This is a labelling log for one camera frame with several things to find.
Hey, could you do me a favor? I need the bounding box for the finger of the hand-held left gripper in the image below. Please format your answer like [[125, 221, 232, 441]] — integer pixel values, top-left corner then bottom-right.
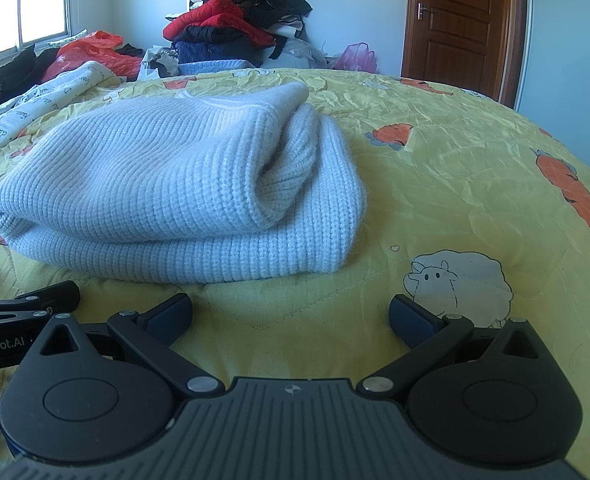
[[0, 280, 80, 317]]

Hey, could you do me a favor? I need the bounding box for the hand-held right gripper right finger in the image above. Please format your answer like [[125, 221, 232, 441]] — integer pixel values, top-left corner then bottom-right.
[[356, 294, 541, 401]]

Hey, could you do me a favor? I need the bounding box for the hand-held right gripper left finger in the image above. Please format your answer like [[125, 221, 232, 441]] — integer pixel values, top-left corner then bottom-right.
[[37, 292, 226, 401]]

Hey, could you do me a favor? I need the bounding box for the white knit sweater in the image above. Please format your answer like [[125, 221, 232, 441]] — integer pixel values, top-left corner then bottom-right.
[[0, 81, 368, 285]]

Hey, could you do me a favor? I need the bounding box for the pile of clothes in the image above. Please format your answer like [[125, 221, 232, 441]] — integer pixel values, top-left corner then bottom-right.
[[145, 0, 336, 78]]

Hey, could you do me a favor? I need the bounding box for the yellow printed quilt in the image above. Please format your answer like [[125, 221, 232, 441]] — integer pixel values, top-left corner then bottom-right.
[[0, 67, 590, 461]]

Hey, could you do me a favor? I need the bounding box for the white printed cloth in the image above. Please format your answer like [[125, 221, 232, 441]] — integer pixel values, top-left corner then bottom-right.
[[0, 60, 118, 166]]

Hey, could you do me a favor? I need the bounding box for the black garment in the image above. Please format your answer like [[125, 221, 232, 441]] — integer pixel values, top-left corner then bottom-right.
[[0, 44, 58, 108]]

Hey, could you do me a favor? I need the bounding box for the red plastic bag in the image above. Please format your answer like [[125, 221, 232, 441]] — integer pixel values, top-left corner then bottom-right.
[[40, 30, 143, 83]]

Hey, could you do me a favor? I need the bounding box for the light blue knit garment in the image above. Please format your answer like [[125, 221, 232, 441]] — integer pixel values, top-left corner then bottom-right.
[[177, 58, 251, 77]]

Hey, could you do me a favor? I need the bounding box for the pink plastic bag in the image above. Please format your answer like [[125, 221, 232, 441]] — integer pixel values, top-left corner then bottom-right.
[[334, 42, 378, 75]]

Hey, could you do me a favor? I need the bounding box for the brown wooden door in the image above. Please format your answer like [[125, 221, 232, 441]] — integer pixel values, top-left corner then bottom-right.
[[400, 0, 528, 108]]

